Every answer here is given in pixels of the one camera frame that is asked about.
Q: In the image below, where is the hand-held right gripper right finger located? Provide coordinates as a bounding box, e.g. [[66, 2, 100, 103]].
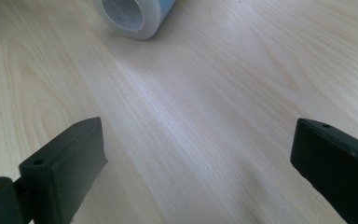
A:
[[290, 118, 358, 224]]

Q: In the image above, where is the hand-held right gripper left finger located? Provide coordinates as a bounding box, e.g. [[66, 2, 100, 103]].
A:
[[19, 117, 109, 224]]

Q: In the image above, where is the blue and white tape roll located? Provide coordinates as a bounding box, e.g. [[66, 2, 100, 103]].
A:
[[91, 0, 177, 41]]

